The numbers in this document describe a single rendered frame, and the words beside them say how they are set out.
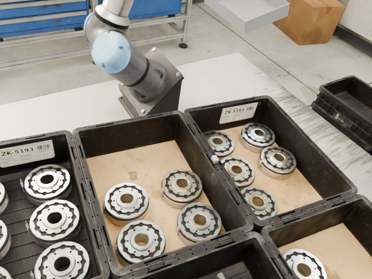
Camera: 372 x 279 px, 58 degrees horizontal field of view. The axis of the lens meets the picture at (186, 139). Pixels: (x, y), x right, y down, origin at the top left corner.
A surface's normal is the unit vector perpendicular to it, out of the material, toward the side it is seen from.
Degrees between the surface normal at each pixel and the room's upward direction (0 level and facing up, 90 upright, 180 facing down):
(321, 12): 89
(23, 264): 0
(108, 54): 45
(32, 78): 0
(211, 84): 0
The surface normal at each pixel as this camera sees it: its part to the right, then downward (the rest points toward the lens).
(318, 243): 0.13, -0.72
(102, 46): -0.43, -0.23
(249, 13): -0.07, -0.62
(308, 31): 0.33, 0.69
